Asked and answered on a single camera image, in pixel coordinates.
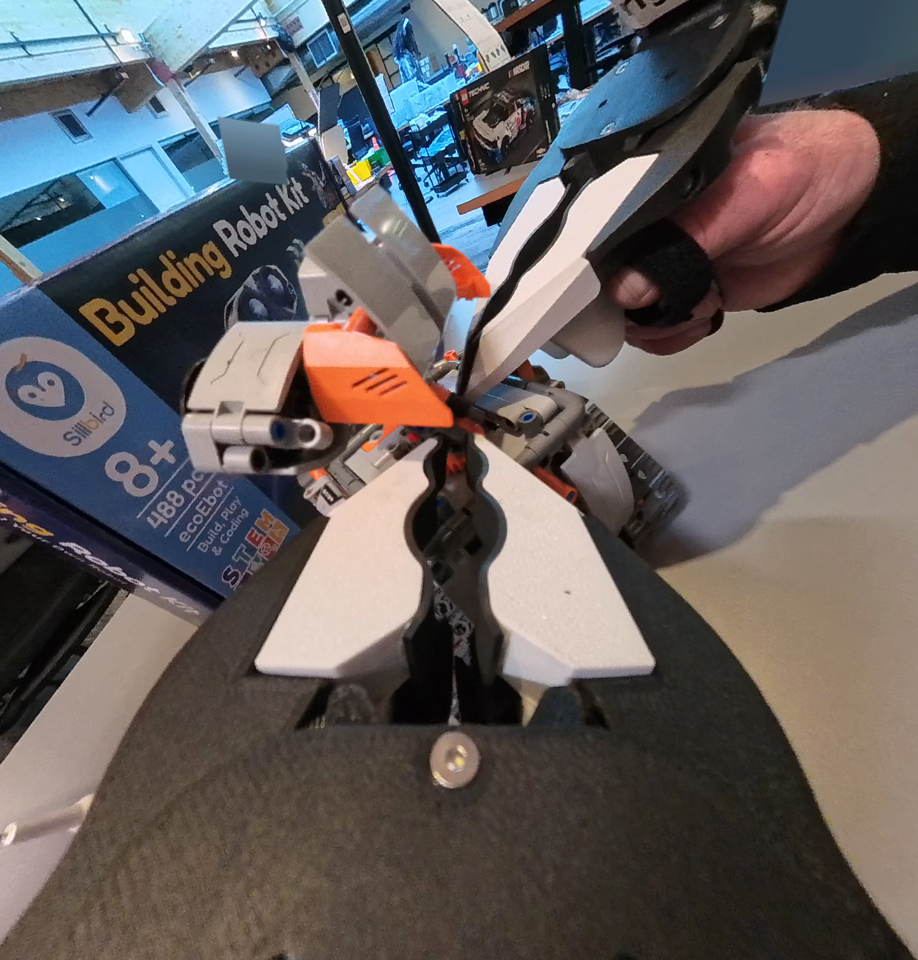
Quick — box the person's right forearm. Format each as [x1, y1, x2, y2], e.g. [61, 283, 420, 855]
[751, 71, 918, 312]

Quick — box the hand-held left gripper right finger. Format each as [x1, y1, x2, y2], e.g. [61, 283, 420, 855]
[466, 437, 658, 689]

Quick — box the black metal pole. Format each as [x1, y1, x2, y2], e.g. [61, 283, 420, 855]
[322, 0, 441, 245]

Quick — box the dark blue robot kit box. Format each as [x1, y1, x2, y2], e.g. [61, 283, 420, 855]
[0, 135, 340, 624]

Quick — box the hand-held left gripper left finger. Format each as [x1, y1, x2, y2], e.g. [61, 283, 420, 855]
[253, 438, 440, 678]

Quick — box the grey orange brick toy robot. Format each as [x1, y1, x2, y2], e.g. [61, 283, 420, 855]
[180, 183, 688, 549]

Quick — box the black car model box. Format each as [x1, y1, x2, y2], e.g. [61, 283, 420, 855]
[450, 45, 561, 175]

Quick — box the person's right hand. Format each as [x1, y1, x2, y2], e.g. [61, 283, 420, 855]
[605, 112, 881, 357]

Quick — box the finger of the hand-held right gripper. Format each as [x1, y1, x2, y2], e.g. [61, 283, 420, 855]
[459, 177, 580, 410]
[470, 153, 681, 399]

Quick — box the brown background table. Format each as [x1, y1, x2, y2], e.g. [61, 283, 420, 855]
[459, 166, 550, 215]

